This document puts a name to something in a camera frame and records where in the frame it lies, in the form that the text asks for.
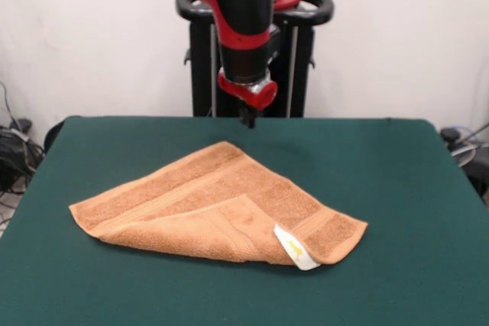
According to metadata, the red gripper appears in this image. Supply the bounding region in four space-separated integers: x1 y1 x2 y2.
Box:
216 67 279 130

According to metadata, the tan terry towel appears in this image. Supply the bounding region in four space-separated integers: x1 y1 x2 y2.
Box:
68 140 369 273

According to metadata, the dark green table cloth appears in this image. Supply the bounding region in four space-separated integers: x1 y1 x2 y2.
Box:
0 115 489 326

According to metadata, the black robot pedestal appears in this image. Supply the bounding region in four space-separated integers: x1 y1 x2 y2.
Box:
175 0 335 118

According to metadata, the black cable bundle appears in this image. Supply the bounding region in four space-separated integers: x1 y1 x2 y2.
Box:
0 118 46 195

